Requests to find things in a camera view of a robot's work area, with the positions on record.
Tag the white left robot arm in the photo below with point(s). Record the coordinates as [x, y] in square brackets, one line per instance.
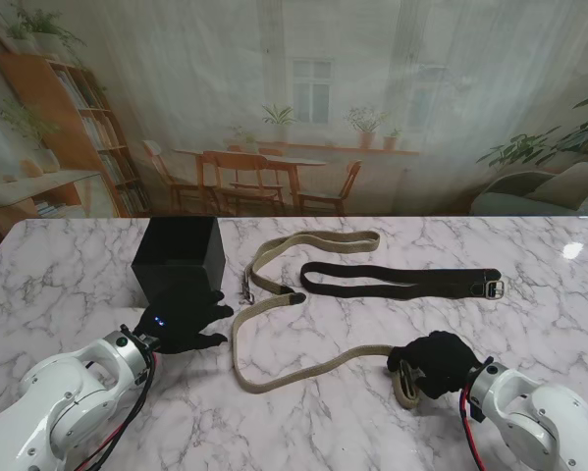
[53, 402]

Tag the black belt with silver buckle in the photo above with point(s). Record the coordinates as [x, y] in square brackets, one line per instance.
[396, 284]

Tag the printed room scene backdrop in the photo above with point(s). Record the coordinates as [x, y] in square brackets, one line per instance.
[293, 98]

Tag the beige woven belt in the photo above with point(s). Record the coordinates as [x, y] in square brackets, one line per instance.
[323, 238]
[269, 306]

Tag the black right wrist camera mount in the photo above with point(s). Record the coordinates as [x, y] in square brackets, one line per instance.
[477, 413]

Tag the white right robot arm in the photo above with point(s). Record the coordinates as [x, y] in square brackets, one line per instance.
[539, 422]

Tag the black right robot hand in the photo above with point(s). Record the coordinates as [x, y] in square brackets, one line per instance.
[443, 360]

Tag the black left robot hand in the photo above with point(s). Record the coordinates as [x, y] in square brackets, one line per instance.
[180, 324]

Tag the black belt storage box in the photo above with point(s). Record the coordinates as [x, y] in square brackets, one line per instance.
[176, 250]

